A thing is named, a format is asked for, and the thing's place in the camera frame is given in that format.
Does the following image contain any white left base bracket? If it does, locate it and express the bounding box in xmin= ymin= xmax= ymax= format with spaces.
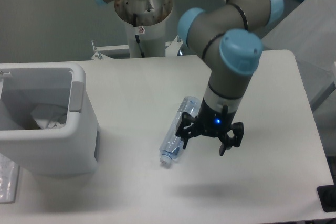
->
xmin=91 ymin=40 xmax=130 ymax=60

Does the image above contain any white trash can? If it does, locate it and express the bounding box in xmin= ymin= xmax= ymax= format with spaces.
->
xmin=1 ymin=62 xmax=99 ymax=175

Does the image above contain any white right base bracket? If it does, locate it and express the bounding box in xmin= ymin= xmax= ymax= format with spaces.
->
xmin=165 ymin=35 xmax=184 ymax=57

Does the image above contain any white base bracket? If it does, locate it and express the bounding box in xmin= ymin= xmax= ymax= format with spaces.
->
xmin=91 ymin=40 xmax=130 ymax=60
xmin=165 ymin=35 xmax=184 ymax=57

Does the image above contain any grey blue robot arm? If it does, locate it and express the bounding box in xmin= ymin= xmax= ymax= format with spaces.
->
xmin=95 ymin=0 xmax=284 ymax=161

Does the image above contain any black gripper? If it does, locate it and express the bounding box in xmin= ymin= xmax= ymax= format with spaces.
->
xmin=175 ymin=99 xmax=244 ymax=156

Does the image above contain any crushed clear plastic bottle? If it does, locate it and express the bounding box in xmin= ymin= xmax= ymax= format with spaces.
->
xmin=159 ymin=95 xmax=202 ymax=167

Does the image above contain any white plastic wrapper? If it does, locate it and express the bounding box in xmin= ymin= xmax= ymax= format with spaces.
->
xmin=30 ymin=104 xmax=68 ymax=130

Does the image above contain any black device at table edge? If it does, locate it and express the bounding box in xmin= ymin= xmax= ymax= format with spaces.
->
xmin=317 ymin=185 xmax=335 ymax=212

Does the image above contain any white covered side table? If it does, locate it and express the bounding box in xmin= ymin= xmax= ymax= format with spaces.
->
xmin=262 ymin=0 xmax=335 ymax=101

